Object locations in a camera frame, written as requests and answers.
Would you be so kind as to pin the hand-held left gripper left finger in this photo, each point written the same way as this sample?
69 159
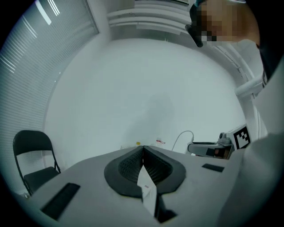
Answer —
84 177

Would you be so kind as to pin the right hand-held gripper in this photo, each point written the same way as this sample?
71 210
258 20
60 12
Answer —
240 138

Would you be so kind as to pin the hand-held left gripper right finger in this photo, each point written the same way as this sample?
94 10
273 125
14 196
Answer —
195 186

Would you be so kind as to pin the white paper piece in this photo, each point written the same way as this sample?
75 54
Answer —
148 190

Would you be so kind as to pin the black folding chair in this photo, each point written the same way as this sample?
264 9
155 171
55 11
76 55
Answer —
37 177

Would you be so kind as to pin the grey window blinds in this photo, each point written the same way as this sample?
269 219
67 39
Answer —
26 88

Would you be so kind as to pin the person's black clothing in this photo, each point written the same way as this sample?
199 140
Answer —
274 59

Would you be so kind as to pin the person's head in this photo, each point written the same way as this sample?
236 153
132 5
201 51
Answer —
228 22

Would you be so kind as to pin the white long ceiling fixture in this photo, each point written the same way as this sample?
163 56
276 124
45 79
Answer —
151 18

